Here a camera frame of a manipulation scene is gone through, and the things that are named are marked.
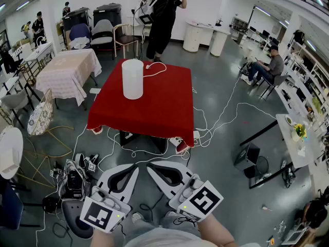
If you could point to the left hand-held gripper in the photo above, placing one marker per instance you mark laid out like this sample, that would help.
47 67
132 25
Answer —
102 213

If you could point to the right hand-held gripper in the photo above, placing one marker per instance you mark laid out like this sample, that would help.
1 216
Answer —
203 201

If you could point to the white plastic container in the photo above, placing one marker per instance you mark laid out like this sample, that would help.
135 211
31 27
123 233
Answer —
132 78

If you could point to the person's right forearm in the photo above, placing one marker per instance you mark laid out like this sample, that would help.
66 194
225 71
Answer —
216 233

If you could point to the person's left forearm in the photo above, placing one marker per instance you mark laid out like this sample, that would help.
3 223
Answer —
102 240

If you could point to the white power strip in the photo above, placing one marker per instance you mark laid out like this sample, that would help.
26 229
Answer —
175 140

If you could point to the person's white shoe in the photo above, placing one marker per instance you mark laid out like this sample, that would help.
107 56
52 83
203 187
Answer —
137 217

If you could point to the black box with white mark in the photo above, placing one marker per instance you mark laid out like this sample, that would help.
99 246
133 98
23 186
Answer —
128 138

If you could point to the person's grey trousers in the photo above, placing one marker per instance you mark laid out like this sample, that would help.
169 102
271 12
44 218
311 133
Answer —
169 220

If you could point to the black and white equipment backpack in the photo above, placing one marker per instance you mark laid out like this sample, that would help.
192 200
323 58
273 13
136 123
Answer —
74 181

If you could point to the table with red legs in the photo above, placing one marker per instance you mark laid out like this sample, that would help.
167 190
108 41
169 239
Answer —
97 130

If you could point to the person's white shirt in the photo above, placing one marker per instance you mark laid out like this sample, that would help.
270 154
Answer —
167 239

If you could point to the red tablecloth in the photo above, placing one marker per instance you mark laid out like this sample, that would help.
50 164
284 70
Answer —
159 104

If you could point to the black stool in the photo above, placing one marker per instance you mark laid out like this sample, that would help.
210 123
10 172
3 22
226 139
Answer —
248 154

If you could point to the white round table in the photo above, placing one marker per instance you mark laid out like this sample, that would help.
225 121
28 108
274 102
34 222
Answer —
14 140

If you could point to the dark blue chair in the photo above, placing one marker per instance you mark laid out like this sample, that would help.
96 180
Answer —
9 207

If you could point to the table with pale pink cloth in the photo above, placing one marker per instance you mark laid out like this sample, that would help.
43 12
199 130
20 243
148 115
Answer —
66 69

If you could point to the white table with black legs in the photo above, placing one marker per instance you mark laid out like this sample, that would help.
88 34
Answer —
295 148

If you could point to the white bowl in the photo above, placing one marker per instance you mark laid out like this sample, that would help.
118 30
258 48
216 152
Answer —
289 120

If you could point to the light grey chair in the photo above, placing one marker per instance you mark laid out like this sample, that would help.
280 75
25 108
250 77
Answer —
15 100

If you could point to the vase with yellow flowers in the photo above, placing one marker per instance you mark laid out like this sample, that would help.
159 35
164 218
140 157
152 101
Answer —
299 131

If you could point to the grey laptop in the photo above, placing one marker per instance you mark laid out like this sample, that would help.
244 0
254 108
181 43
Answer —
294 237

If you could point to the wide white round counter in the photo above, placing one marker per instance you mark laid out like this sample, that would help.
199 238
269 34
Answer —
195 36

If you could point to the cream chair with brown seat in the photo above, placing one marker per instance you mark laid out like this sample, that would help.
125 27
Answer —
126 38

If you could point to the narrow white round counter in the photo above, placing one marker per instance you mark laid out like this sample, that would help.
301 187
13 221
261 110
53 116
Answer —
219 42

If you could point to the grey chair with black legs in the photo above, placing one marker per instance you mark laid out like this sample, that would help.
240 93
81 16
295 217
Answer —
278 80

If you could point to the grey shell armchair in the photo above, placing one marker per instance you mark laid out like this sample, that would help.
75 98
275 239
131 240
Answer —
102 32

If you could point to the blue armchair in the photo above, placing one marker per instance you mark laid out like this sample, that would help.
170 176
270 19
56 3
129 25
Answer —
79 33

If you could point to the white storage shelf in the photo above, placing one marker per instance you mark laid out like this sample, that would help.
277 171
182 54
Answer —
308 81

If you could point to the black wheeled bin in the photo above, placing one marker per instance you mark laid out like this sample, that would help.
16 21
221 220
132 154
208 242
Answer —
107 13
75 17

